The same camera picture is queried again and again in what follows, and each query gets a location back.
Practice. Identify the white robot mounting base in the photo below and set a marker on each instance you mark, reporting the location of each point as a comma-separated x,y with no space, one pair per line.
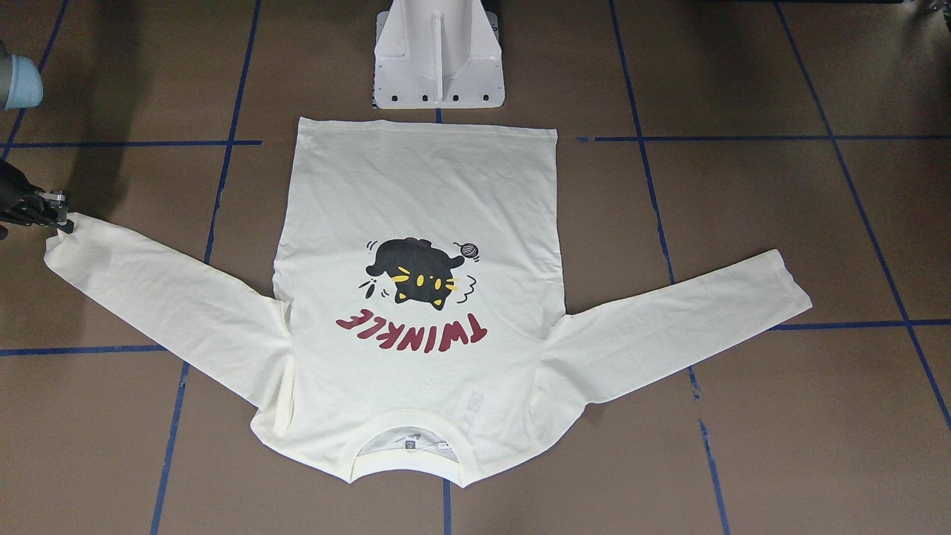
437,54

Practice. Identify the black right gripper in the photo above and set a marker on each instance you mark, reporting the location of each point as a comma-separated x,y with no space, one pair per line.
15,195

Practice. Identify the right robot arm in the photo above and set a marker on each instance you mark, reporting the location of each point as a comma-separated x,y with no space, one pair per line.
21,85

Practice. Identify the cream long-sleeve Twinkle shirt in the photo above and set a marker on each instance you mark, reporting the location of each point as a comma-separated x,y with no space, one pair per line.
418,316

